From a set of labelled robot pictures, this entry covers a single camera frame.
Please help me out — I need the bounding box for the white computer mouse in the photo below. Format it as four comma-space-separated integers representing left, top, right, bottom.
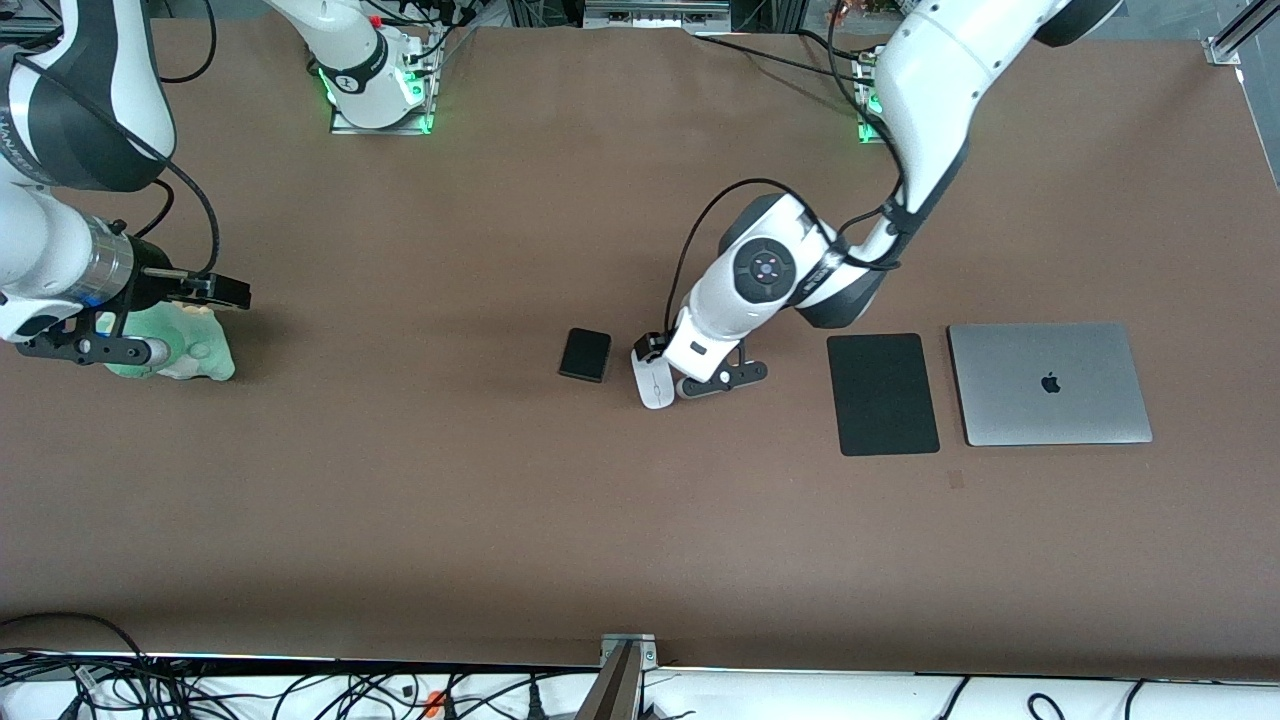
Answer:
632, 358, 679, 410

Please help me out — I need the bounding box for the black phone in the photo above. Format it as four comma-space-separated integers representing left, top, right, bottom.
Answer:
558, 327, 613, 384

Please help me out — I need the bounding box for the black mouse pad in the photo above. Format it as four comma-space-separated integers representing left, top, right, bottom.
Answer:
826, 333, 941, 457

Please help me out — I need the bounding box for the green dinosaur plush toy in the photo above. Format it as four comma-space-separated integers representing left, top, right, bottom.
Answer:
105, 300, 236, 383

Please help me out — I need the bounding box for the grey metal box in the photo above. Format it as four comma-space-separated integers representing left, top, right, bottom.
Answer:
583, 0, 731, 31

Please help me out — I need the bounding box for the silver closed laptop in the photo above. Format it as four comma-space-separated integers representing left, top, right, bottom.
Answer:
947, 322, 1154, 447

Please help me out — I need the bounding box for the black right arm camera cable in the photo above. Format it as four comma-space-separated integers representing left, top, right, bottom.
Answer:
10, 0, 221, 279

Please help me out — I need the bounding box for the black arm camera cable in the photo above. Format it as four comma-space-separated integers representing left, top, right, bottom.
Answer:
663, 25, 911, 321
10, 0, 221, 279

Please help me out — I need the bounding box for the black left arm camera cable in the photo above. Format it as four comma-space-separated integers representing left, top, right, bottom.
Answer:
663, 25, 911, 321

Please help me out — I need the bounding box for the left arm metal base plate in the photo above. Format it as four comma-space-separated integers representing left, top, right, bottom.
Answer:
855, 50, 889, 146

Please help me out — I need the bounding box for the aluminium strut with bracket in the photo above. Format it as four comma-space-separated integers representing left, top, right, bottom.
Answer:
575, 633, 659, 720

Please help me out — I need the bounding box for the black cable across table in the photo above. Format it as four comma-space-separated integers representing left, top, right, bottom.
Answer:
690, 33, 886, 86

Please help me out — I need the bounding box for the black looped floor cable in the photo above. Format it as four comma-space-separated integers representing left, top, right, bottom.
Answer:
0, 611, 153, 720

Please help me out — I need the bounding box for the aluminium frame corner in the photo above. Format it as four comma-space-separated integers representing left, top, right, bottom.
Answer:
1205, 0, 1280, 66

